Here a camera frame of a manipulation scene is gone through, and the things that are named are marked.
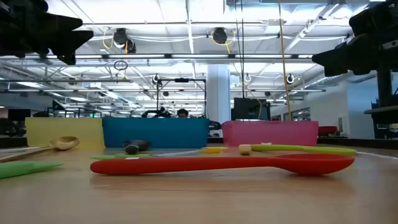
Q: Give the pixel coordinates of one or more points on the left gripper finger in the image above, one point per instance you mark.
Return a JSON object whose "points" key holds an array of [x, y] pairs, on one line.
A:
{"points": [[62, 23], [70, 42]]}

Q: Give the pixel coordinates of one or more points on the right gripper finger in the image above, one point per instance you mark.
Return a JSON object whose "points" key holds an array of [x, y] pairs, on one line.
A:
{"points": [[379, 18], [351, 57]]}

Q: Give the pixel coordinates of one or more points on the lime green silicone spoon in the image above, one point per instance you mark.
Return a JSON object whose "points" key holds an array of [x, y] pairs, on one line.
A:
{"points": [[311, 150]]}

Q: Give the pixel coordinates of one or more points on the light wooden spoon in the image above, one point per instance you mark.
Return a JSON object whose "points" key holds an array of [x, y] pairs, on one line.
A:
{"points": [[63, 143]]}

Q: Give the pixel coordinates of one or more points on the green silicone spatula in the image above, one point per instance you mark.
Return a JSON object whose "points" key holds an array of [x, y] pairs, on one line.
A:
{"points": [[21, 169], [118, 156]]}

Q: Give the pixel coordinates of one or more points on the dark wooden spoon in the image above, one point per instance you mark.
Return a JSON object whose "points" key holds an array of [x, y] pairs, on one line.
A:
{"points": [[133, 148]]}

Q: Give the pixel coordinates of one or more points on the blue plastic bin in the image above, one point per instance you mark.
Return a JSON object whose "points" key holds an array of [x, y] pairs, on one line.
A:
{"points": [[161, 132]]}

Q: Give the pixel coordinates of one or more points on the yellow silicone spatula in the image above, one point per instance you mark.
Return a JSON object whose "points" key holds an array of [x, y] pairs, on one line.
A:
{"points": [[214, 150]]}

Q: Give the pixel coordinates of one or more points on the red silicone spoon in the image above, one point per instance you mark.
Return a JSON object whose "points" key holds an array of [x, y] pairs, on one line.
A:
{"points": [[186, 165]]}

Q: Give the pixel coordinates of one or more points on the black background robot arm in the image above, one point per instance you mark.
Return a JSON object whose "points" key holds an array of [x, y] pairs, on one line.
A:
{"points": [[158, 112]]}

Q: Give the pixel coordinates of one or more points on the black monitor stand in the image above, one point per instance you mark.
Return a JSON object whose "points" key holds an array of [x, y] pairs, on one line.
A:
{"points": [[385, 88]]}

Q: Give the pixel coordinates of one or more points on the grey side desk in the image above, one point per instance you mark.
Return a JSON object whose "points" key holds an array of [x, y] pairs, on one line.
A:
{"points": [[382, 110]]}

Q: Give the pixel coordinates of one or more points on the red chair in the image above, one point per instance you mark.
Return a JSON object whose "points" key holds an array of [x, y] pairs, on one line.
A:
{"points": [[328, 130]]}

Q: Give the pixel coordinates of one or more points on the black monitor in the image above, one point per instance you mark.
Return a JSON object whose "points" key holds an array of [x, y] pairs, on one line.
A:
{"points": [[248, 109], [18, 115]]}

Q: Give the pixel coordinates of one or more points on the yellow plastic bin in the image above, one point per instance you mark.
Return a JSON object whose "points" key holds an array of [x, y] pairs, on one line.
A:
{"points": [[62, 130]]}

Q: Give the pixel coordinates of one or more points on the linear ceiling light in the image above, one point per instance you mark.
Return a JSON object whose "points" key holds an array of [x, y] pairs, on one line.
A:
{"points": [[199, 56], [155, 90]]}

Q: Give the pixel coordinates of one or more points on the pink plastic bin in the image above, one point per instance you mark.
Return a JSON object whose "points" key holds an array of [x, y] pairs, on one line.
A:
{"points": [[270, 133]]}

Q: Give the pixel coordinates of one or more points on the person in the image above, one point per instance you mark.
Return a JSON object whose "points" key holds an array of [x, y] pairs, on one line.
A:
{"points": [[182, 113]]}

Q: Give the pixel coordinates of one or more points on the white pillar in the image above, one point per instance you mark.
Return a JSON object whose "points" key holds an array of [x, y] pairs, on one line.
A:
{"points": [[218, 93]]}

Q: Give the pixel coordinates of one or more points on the black table frame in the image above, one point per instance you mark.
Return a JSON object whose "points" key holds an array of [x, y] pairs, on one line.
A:
{"points": [[357, 142]]}

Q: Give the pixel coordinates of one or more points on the black gantry frame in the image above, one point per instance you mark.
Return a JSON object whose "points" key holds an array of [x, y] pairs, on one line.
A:
{"points": [[158, 93]]}

